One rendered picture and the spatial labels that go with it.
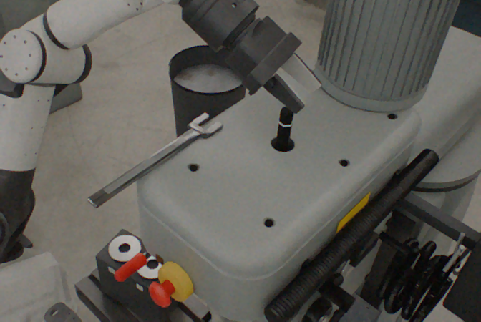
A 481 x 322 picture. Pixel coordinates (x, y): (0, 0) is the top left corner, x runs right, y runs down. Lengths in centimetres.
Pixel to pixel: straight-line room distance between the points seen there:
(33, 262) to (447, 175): 92
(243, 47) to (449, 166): 79
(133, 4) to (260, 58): 21
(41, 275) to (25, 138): 24
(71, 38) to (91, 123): 296
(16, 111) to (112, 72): 335
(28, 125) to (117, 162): 261
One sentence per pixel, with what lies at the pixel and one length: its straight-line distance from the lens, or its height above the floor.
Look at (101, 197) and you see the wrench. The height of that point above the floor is 190.
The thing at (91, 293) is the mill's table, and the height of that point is 97.
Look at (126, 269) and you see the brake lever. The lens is 92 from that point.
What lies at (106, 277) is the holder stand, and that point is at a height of 107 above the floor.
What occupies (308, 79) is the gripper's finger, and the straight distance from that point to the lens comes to 80.
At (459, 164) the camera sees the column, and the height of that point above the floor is 156.
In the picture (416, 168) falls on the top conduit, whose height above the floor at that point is 181.
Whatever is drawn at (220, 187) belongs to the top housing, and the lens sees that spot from 78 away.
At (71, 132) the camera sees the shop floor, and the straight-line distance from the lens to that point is 377.
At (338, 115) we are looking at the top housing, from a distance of 93.
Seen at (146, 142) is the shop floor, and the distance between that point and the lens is 363.
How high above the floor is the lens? 247
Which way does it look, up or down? 43 degrees down
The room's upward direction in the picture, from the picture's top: 5 degrees clockwise
